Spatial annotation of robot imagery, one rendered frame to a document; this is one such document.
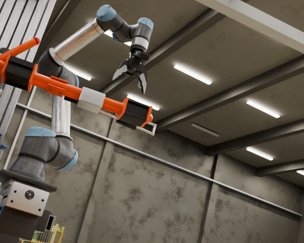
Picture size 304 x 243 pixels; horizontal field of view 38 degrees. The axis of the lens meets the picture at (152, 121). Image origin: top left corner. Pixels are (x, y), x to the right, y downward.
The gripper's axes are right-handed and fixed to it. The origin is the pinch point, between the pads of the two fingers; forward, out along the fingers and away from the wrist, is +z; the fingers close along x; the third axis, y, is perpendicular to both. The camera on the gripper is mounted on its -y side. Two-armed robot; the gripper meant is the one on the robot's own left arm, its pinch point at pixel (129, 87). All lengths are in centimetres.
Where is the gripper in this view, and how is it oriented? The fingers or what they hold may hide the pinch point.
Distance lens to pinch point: 191.7
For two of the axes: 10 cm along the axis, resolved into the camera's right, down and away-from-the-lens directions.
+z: -2.3, 9.1, -3.5
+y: -4.7, 2.2, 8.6
